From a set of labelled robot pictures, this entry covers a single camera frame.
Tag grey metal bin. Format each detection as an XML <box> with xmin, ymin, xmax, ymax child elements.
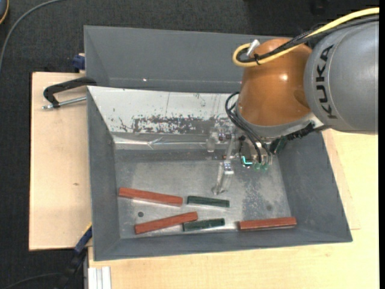
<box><xmin>83</xmin><ymin>25</ymin><xmax>353</xmax><ymax>261</ymax></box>

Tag red-brown flat block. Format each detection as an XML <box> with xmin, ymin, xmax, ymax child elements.
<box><xmin>134</xmin><ymin>211</ymin><xmax>199</xmax><ymax>235</ymax></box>
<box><xmin>237</xmin><ymin>217</ymin><xmax>298</xmax><ymax>232</ymax></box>
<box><xmin>118</xmin><ymin>187</ymin><xmax>183</xmax><ymax>207</ymax></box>

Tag dark green flat block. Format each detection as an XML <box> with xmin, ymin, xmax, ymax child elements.
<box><xmin>186</xmin><ymin>195</ymin><xmax>230</xmax><ymax>209</ymax></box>
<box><xmin>182</xmin><ymin>218</ymin><xmax>226</xmax><ymax>232</ymax></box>

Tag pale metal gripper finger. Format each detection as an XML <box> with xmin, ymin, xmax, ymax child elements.
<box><xmin>212</xmin><ymin>160</ymin><xmax>235</xmax><ymax>196</ymax></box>
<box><xmin>206</xmin><ymin>127</ymin><xmax>232</xmax><ymax>154</ymax></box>

